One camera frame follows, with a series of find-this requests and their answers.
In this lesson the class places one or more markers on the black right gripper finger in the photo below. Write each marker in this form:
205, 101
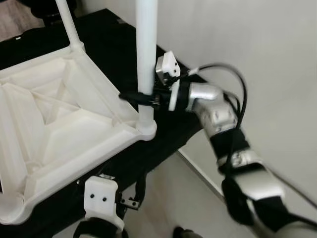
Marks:
134, 98

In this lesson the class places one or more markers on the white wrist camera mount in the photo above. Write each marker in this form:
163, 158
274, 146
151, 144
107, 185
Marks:
101, 196
166, 64

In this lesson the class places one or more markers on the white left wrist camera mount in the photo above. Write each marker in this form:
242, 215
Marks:
101, 196

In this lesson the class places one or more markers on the pink patterned cloth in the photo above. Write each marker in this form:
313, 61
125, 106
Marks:
10, 25

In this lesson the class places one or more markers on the white plastic table leg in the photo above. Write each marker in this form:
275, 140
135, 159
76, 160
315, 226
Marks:
146, 49
67, 22

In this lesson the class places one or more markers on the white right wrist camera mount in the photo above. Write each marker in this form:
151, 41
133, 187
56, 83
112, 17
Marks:
166, 64

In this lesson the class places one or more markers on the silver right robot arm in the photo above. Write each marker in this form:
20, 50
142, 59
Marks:
218, 119

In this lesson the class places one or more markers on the white plastic table top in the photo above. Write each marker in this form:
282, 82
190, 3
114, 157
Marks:
74, 134

